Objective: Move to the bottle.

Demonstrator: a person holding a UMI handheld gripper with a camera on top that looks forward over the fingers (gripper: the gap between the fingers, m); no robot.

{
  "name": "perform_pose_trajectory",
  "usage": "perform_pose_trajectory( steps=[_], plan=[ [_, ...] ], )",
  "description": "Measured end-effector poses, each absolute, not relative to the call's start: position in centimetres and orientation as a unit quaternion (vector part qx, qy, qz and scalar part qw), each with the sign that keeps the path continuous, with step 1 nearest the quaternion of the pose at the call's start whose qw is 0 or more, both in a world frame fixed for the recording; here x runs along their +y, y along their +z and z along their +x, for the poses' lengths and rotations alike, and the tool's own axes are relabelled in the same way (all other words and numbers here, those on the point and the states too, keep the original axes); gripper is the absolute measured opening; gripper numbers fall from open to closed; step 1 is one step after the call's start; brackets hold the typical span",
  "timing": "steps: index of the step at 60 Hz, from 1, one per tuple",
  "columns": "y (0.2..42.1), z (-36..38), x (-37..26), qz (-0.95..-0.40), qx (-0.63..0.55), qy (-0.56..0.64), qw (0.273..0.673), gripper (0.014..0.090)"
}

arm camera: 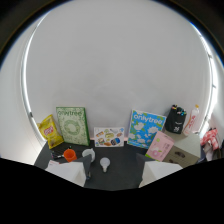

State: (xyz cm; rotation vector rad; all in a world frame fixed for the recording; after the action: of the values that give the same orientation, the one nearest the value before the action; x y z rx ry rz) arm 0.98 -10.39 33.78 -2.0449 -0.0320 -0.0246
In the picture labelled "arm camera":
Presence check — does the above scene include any white bottle with orange label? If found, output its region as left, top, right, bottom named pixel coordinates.
left=182, top=104, right=201, bottom=137

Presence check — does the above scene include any orange cup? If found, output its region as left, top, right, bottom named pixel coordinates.
left=62, top=148, right=78, bottom=163

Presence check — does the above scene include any black pen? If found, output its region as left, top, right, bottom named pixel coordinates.
left=50, top=151, right=65, bottom=160

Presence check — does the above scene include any pink packet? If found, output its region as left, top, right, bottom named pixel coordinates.
left=144, top=130, right=176, bottom=163

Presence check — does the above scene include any clear plastic cup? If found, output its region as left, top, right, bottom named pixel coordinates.
left=81, top=148, right=97, bottom=163

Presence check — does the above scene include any beige cardboard box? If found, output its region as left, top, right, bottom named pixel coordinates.
left=162, top=129, right=203, bottom=169

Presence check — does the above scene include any white light bulb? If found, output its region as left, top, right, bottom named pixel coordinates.
left=99, top=156, right=111, bottom=174

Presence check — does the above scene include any blue onlytree box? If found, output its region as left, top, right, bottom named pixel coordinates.
left=126, top=109, right=167, bottom=150

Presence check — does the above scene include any yellow chips bag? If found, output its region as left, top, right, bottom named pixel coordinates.
left=36, top=114, right=65, bottom=150

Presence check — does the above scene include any green onlytree box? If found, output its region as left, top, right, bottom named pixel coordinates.
left=55, top=106, right=91, bottom=147

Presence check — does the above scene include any white food picture card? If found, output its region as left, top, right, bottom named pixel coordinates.
left=93, top=126, right=126, bottom=148

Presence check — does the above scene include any black pen holder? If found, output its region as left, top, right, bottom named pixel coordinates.
left=164, top=104, right=188, bottom=135

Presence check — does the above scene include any pink and white cloth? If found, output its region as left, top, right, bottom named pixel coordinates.
left=199, top=127, right=221, bottom=162

